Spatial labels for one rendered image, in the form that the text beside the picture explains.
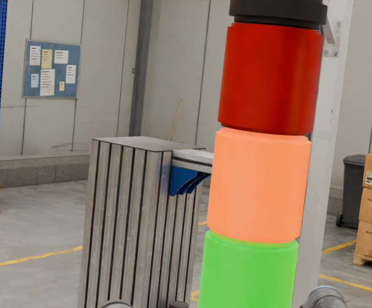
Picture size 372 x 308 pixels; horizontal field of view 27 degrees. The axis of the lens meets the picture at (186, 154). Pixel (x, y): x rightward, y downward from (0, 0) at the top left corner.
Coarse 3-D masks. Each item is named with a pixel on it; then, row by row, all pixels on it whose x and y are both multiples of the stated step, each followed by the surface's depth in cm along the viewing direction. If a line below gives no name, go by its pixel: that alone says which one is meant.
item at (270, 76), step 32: (256, 32) 37; (288, 32) 37; (320, 32) 39; (224, 64) 39; (256, 64) 37; (288, 64) 37; (320, 64) 39; (224, 96) 39; (256, 96) 38; (288, 96) 38; (256, 128) 38; (288, 128) 38
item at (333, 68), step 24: (336, 0) 501; (336, 72) 503; (336, 96) 508; (336, 120) 513; (312, 144) 516; (312, 168) 517; (312, 192) 517; (312, 216) 518; (312, 240) 519; (312, 264) 520; (312, 288) 525
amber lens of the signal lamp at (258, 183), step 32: (224, 128) 41; (224, 160) 39; (256, 160) 38; (288, 160) 38; (224, 192) 39; (256, 192) 38; (288, 192) 38; (224, 224) 39; (256, 224) 38; (288, 224) 39
